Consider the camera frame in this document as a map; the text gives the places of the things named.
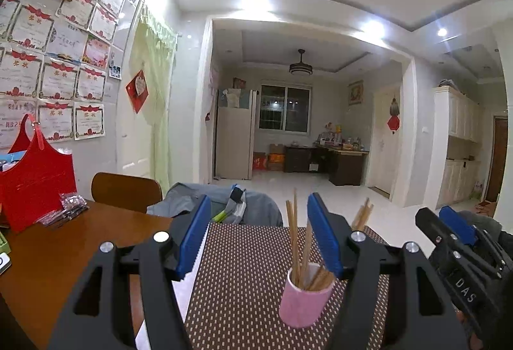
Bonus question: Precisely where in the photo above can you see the ceiling fan lamp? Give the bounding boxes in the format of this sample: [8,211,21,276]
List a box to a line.
[289,49,313,75]

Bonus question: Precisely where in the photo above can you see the dark jacket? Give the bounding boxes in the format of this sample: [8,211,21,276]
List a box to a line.
[457,210,513,238]

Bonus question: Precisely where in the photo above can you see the white plastic sheet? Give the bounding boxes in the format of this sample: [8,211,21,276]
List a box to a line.
[134,230,209,350]

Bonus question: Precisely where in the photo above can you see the framed wall picture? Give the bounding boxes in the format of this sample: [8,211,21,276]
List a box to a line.
[348,80,364,106]

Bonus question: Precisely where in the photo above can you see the wall of award certificates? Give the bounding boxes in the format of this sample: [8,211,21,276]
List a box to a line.
[0,0,128,148]

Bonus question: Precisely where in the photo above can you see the clear plastic bag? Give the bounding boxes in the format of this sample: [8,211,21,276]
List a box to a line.
[42,192,89,228]

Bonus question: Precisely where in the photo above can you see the orange cardboard box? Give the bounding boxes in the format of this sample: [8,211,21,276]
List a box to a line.
[268,144,286,170]

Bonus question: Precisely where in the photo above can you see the barred window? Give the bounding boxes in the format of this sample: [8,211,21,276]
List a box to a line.
[260,83,311,133]

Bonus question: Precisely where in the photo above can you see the wooden chair back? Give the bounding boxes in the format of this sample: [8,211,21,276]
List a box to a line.
[91,172,163,214]

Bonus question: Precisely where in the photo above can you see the dark wooden desk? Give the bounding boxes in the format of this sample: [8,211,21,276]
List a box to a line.
[284,145,369,186]

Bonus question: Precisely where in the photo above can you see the white cabinet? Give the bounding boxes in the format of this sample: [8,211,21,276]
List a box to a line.
[433,87,482,206]

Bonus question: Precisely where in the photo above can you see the pink cup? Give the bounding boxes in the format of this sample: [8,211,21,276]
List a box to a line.
[279,266,334,329]

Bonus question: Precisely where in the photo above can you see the group of wooden chopsticks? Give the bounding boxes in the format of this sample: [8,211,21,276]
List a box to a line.
[285,187,374,290]

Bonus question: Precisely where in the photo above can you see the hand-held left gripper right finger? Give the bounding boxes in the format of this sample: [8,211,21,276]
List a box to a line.
[307,193,469,350]

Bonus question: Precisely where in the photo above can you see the brown door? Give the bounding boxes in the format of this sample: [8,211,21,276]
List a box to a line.
[491,115,509,202]

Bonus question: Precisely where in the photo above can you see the light green curtain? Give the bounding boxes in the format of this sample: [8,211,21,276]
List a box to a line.
[130,5,177,194]

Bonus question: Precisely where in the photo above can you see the striped knit garment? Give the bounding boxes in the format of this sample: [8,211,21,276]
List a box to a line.
[212,185,247,224]

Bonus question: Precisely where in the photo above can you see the row of bottles and jars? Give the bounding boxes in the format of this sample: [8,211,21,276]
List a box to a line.
[318,123,363,152]

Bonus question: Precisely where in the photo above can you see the grey jacket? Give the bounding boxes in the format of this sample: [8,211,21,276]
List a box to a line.
[147,182,283,226]

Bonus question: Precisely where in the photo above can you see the brown polka dot tablecloth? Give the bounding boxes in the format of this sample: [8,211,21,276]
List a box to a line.
[182,222,391,350]

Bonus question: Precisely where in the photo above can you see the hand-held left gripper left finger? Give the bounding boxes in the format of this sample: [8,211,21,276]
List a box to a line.
[48,195,212,350]

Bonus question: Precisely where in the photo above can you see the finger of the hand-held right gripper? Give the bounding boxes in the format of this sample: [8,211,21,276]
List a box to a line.
[439,206,513,275]
[415,207,488,283]

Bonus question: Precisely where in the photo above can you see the red felt bag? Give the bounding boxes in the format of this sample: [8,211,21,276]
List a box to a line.
[0,113,77,232]

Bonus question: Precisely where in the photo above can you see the red hanging ornament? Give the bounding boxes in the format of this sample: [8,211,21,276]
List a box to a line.
[387,96,401,134]

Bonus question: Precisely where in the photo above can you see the silver refrigerator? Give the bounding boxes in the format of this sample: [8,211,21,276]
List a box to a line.
[214,89,257,180]

